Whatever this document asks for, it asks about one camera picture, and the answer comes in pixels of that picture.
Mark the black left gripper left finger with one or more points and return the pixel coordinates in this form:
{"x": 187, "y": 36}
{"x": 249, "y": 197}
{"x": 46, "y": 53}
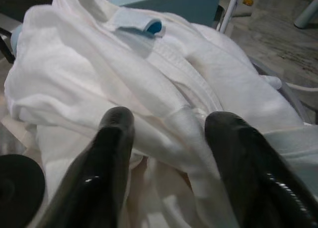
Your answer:
{"x": 99, "y": 183}

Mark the white garment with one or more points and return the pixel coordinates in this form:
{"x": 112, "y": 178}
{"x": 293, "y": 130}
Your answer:
{"x": 99, "y": 76}

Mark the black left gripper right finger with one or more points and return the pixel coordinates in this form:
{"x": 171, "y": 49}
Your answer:
{"x": 248, "y": 183}

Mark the black round robot part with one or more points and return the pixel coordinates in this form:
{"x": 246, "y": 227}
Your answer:
{"x": 17, "y": 180}

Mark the light blue plastic chair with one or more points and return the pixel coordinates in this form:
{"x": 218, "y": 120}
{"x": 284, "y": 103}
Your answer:
{"x": 174, "y": 2}

